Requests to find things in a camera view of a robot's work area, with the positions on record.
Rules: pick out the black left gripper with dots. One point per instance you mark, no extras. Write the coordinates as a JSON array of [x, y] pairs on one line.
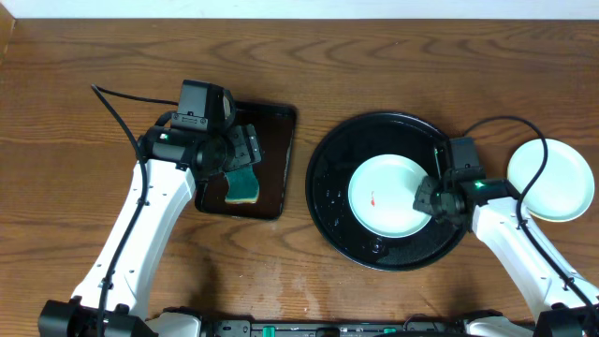
[[244, 148]]

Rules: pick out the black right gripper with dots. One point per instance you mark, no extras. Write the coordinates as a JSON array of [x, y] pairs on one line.
[[422, 202]]

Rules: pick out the green yellow sponge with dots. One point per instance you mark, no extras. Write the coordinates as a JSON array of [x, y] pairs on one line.
[[243, 186]]

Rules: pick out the mint plate with red stain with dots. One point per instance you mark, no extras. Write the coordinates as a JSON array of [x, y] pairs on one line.
[[565, 188]]

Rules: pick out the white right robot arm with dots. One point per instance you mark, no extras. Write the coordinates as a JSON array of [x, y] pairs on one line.
[[562, 302]]

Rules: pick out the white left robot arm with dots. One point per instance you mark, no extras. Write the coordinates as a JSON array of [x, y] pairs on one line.
[[112, 299]]

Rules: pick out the rectangular black tray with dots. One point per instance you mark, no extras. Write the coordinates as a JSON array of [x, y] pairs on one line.
[[275, 128]]

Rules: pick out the round black tray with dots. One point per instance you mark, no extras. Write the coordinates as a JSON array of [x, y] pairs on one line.
[[328, 175]]

